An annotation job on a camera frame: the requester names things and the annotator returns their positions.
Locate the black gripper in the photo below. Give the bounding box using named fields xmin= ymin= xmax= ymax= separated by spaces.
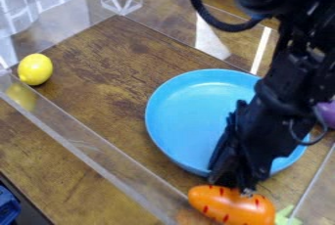
xmin=208 ymin=19 xmax=335 ymax=197

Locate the orange toy carrot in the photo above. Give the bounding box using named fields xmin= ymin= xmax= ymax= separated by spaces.
xmin=188 ymin=185 xmax=276 ymax=225

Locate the blue round plastic tray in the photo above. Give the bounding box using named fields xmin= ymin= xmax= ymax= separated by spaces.
xmin=143 ymin=68 xmax=311 ymax=178

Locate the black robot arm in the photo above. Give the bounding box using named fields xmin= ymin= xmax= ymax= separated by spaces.
xmin=208 ymin=0 xmax=335 ymax=194

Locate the purple toy eggplant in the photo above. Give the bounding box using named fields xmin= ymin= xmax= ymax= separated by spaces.
xmin=316 ymin=100 xmax=335 ymax=129

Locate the blue object at corner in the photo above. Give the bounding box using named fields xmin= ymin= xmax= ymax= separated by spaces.
xmin=0 ymin=186 xmax=22 ymax=225

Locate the yellow toy lemon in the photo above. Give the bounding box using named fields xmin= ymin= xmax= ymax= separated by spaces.
xmin=17 ymin=54 xmax=54 ymax=86

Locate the clear acrylic enclosure wall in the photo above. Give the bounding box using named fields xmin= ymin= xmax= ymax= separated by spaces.
xmin=0 ymin=0 xmax=335 ymax=225

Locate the black braided cable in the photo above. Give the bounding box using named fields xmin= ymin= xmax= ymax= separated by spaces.
xmin=182 ymin=0 xmax=265 ymax=33

